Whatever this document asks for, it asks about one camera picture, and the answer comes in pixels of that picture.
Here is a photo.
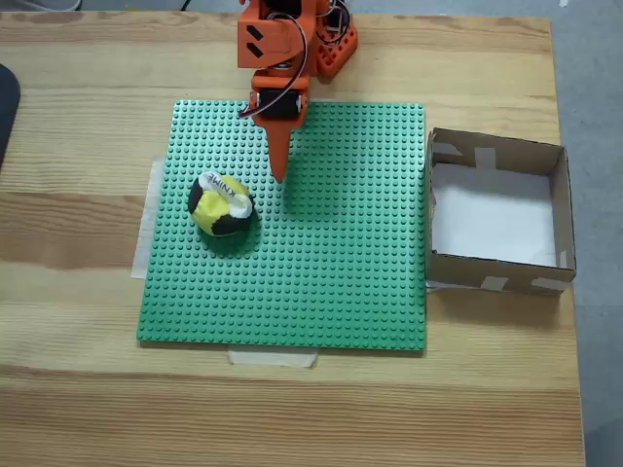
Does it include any brown cardboard box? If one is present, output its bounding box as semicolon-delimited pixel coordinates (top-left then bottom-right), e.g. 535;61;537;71
425;126;578;297

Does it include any black rounded object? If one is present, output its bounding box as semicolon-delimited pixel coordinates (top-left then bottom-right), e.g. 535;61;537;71
0;62;23;172

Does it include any servo cable loop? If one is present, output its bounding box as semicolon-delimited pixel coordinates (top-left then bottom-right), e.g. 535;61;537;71
238;12;311;119

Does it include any green studded baseplate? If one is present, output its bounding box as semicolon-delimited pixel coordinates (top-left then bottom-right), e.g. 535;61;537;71
135;99;428;357

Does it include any white paper sheet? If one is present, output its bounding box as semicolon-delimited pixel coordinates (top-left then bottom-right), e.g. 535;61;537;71
430;162;559;268

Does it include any yellow black white footbag ball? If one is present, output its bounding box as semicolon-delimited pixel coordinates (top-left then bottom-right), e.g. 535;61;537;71
188;170;257;238

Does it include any masking tape strip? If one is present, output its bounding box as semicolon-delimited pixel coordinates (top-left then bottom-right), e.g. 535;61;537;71
130;155;165;281
227;347;320;370

